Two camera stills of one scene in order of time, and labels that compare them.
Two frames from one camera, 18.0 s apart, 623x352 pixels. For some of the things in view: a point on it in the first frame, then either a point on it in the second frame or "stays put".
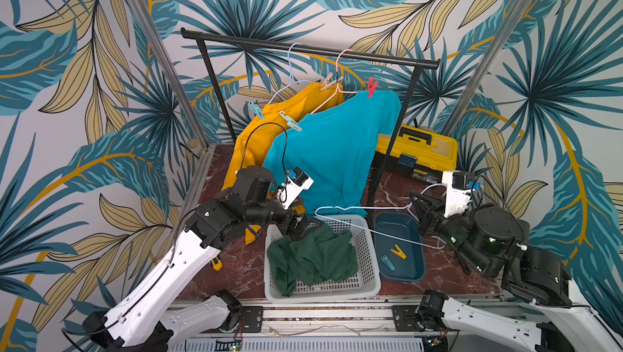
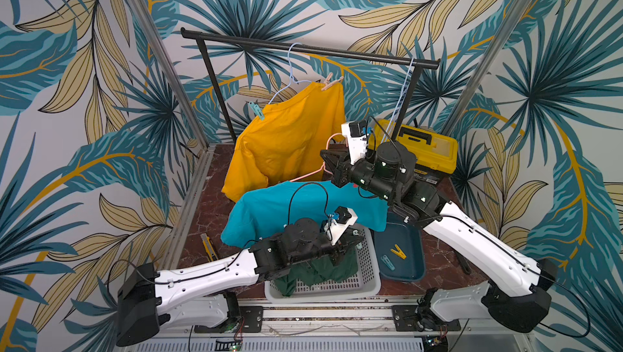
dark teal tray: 400,246 stays put
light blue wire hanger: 291,73 stays put
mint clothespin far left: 255,108 stays put
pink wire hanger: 337,89 to 323,167
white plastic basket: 365,283 stays put
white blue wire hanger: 378,208 to 400,103
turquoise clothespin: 388,262 stays put
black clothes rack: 417,62 stays put
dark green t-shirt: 320,256 stays put
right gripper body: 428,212 to 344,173
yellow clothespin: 398,252 stays put
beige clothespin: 328,83 stays put
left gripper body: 295,232 to 337,250
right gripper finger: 420,202 to 335,158
